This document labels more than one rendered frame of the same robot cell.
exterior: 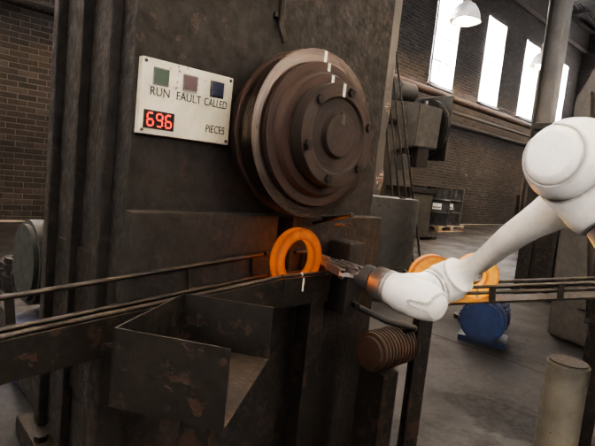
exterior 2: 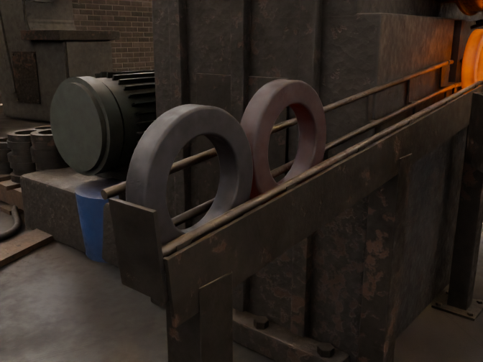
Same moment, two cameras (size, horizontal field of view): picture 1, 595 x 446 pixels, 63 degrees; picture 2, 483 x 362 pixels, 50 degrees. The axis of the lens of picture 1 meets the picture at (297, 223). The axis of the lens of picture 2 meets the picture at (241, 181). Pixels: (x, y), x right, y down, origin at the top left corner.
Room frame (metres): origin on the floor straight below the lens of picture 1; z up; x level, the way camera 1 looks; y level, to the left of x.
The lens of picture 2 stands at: (0.08, 0.80, 0.82)
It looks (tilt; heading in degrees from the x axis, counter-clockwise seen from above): 16 degrees down; 353
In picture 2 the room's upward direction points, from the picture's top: straight up
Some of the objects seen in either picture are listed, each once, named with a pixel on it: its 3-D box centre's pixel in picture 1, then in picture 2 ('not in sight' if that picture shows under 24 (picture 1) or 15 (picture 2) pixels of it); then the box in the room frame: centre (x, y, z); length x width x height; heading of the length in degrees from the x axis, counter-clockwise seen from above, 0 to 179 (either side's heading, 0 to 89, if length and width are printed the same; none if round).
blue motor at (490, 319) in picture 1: (486, 314); not in sight; (3.26, -1.36, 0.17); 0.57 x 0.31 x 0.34; 153
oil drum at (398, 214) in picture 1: (380, 245); not in sight; (4.27, -0.75, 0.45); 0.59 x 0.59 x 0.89
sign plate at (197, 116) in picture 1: (187, 103); not in sight; (1.26, 0.31, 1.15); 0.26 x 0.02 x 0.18; 133
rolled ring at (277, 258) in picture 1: (296, 258); (477, 65); (1.41, -0.01, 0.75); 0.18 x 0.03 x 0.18; 135
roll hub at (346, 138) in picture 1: (334, 135); not in sight; (1.34, -0.08, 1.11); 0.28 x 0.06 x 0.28; 133
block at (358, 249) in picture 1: (343, 275); not in sight; (1.59, -0.17, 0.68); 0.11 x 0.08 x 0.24; 43
